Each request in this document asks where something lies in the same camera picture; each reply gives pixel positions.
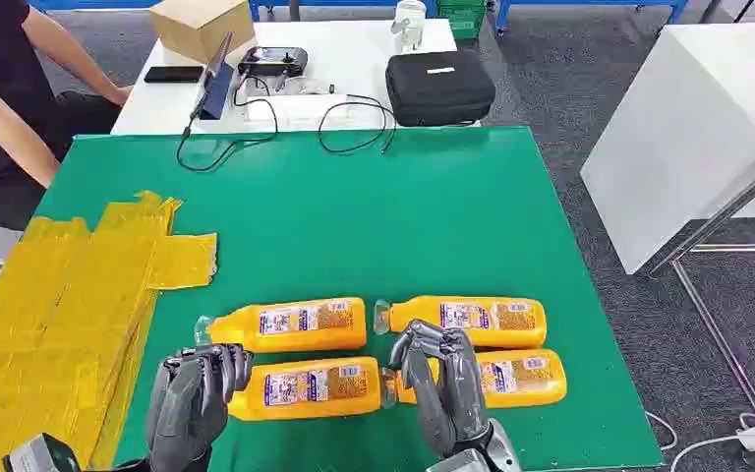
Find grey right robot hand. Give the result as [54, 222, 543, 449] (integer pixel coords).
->
[388, 319, 491, 458]

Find person's left hand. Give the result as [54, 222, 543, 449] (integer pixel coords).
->
[106, 84, 136, 109]

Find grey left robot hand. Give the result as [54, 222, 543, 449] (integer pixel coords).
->
[145, 343, 255, 472]

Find orange drink bottle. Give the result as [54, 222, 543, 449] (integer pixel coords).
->
[194, 296, 368, 354]
[227, 356, 384, 423]
[373, 295, 549, 350]
[380, 348, 568, 411]

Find black phone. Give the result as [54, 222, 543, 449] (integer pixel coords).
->
[144, 65, 205, 85]

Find tablet with blue cover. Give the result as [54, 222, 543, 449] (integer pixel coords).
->
[195, 31, 238, 123]

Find cardboard box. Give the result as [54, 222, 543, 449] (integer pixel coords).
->
[149, 0, 257, 65]

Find black handheld controller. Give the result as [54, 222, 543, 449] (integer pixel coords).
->
[237, 45, 310, 79]

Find yellow sheet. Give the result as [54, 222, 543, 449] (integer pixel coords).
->
[0, 190, 219, 472]

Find flat white box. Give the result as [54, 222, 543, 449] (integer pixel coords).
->
[244, 93, 354, 126]

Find green mat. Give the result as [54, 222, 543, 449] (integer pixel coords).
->
[30, 126, 667, 472]

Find small white table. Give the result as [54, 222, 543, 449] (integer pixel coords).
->
[109, 17, 485, 137]

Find white cup-shaped device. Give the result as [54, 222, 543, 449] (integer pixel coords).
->
[389, 0, 429, 54]

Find black carry case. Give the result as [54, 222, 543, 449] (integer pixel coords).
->
[384, 49, 498, 129]

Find green crate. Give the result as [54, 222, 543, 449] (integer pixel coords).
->
[435, 0, 489, 41]

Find large white table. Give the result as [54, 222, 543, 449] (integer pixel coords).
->
[579, 22, 755, 277]

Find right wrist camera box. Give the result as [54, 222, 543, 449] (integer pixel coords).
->
[425, 447, 491, 472]

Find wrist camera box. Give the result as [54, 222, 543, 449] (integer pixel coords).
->
[2, 432, 84, 472]
[425, 447, 491, 472]

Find blue metal frame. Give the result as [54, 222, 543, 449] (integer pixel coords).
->
[28, 0, 162, 13]
[493, 0, 691, 35]

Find black cable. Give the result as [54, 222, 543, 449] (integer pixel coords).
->
[174, 74, 280, 175]
[316, 93, 397, 156]

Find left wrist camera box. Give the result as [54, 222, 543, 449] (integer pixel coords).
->
[2, 432, 84, 472]

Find white floor cable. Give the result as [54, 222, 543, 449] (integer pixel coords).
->
[643, 410, 755, 457]

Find metal stand frame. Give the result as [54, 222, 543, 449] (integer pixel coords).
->
[637, 113, 755, 450]

